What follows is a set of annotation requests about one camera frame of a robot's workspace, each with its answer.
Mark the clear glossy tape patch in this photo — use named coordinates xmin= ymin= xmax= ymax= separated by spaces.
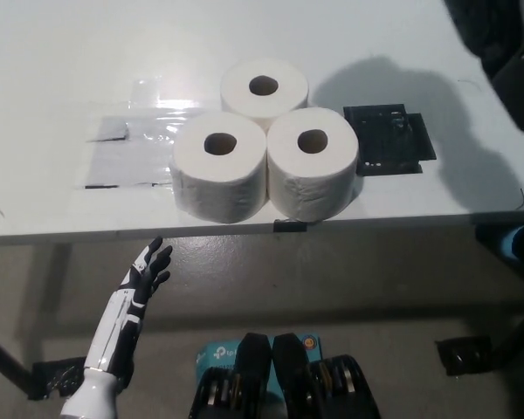
xmin=76 ymin=77 xmax=226 ymax=191

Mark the black tape square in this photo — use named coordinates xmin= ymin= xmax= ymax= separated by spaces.
xmin=342 ymin=103 xmax=438 ymax=178

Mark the black and blue table bracket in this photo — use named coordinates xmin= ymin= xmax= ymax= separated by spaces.
xmin=474 ymin=222 xmax=524 ymax=280

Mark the small black tape strip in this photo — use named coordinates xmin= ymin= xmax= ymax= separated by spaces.
xmin=272 ymin=220 xmax=309 ymax=233

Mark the white toilet paper roll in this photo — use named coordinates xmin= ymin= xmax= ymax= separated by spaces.
xmin=265 ymin=107 xmax=360 ymax=221
xmin=169 ymin=111 xmax=268 ymax=224
xmin=220 ymin=58 xmax=310 ymax=132

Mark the teal router box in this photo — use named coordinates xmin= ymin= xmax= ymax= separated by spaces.
xmin=196 ymin=333 xmax=322 ymax=394

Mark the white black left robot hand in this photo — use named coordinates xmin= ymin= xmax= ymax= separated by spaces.
xmin=83 ymin=235 xmax=174 ymax=388

